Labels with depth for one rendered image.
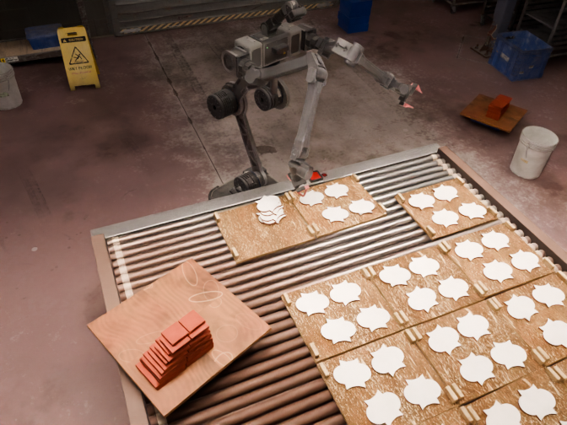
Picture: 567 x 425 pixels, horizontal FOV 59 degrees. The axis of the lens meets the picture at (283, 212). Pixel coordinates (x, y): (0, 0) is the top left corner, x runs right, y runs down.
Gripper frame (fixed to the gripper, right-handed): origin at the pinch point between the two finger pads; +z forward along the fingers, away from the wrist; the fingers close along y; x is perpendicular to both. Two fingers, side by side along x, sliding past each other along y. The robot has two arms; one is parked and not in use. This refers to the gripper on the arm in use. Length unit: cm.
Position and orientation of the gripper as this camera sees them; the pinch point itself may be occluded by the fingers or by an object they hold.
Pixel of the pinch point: (299, 189)
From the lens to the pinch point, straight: 258.9
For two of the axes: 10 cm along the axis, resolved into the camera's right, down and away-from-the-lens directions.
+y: 3.9, 6.7, -6.3
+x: 9.0, -4.1, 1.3
